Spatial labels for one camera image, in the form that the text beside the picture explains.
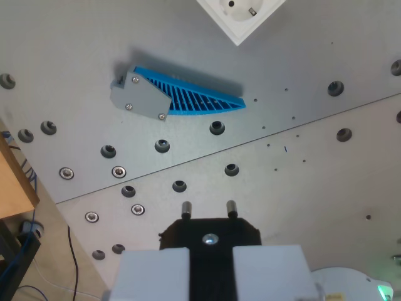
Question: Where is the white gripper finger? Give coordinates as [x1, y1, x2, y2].
[233, 244, 318, 301]
[110, 246, 191, 301]

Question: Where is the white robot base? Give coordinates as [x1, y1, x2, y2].
[309, 265, 394, 301]

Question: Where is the black cable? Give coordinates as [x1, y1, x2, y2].
[66, 224, 79, 301]

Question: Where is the grey cable connector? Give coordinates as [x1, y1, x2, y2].
[19, 220, 44, 238]

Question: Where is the black metal frame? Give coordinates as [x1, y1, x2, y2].
[0, 218, 42, 301]

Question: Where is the blue cable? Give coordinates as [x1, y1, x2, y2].
[0, 130, 48, 301]

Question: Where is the blue ribbed wedge grey bracket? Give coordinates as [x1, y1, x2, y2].
[110, 65, 247, 121]

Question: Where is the white wall socket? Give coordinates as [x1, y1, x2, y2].
[196, 0, 286, 47]

